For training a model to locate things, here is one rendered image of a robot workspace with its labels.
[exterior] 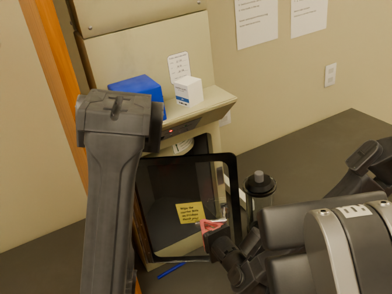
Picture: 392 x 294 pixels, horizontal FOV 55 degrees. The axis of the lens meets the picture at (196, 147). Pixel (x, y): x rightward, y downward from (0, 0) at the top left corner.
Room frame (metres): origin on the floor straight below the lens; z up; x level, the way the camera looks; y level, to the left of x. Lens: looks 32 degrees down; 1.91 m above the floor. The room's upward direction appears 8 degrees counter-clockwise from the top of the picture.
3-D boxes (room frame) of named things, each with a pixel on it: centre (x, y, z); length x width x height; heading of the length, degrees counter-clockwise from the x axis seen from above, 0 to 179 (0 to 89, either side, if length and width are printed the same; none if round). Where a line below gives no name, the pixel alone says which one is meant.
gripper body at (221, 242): (0.66, -0.03, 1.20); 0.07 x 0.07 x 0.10; 23
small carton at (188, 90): (0.88, 0.00, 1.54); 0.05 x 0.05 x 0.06; 41
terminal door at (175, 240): (0.82, 0.05, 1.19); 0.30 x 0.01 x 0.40; 82
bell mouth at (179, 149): (1.01, 0.09, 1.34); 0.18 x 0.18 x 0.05
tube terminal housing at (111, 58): (1.03, 0.12, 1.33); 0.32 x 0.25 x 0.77; 114
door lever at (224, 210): (0.78, -0.02, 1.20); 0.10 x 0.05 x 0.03; 82
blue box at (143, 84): (0.83, 0.12, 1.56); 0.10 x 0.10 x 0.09; 24
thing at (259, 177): (0.94, -0.18, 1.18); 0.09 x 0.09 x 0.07
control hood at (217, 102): (0.86, 0.05, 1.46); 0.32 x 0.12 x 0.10; 114
